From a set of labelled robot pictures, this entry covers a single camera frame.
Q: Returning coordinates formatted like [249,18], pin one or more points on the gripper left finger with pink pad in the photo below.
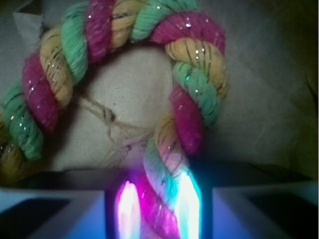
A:
[73,204]

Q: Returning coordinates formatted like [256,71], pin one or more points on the brown paper bag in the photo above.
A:
[269,116]

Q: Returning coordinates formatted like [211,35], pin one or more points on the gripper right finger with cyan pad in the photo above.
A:
[235,200]

